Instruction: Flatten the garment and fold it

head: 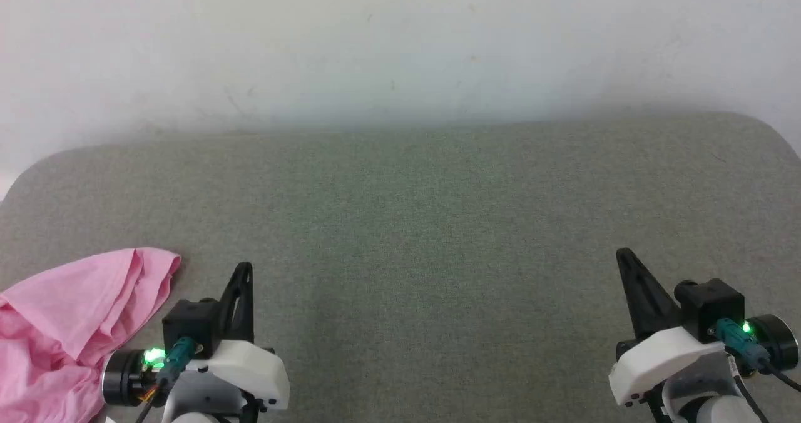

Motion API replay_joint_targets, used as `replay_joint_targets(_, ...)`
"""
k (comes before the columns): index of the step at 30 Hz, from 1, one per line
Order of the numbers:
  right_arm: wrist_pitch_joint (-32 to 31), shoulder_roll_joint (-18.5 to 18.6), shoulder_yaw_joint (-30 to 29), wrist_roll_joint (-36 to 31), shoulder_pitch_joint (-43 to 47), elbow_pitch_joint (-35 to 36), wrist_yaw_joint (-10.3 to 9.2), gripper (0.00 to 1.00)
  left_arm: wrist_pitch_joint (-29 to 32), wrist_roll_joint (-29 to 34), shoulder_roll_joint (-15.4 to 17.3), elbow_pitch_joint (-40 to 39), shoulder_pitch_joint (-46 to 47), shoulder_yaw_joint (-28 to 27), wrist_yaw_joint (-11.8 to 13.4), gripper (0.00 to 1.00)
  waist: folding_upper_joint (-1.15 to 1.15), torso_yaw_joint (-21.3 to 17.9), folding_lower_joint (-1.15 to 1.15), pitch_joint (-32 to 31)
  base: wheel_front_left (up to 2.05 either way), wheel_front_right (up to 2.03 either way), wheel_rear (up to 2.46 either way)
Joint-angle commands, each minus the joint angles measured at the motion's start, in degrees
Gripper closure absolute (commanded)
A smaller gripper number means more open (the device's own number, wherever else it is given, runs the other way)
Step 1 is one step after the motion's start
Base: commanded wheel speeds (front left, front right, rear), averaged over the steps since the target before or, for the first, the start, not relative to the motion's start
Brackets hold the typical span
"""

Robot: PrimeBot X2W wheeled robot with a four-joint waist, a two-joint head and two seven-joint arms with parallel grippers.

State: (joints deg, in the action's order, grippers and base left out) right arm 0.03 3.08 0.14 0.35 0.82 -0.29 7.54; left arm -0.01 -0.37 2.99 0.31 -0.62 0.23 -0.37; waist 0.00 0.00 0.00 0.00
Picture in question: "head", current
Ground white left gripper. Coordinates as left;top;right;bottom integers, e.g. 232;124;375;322
186;262;290;412

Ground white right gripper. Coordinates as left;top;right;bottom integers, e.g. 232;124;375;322
608;247;728;408

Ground pink cloth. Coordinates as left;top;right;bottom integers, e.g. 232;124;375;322
0;248;182;423

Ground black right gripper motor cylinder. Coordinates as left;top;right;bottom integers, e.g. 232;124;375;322
743;314;800;375

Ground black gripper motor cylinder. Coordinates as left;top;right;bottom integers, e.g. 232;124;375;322
743;314;800;375
101;347;167;407

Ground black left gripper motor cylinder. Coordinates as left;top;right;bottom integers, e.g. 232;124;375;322
101;347;167;407

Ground grey-green fabric sofa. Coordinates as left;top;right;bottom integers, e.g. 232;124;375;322
0;111;801;423

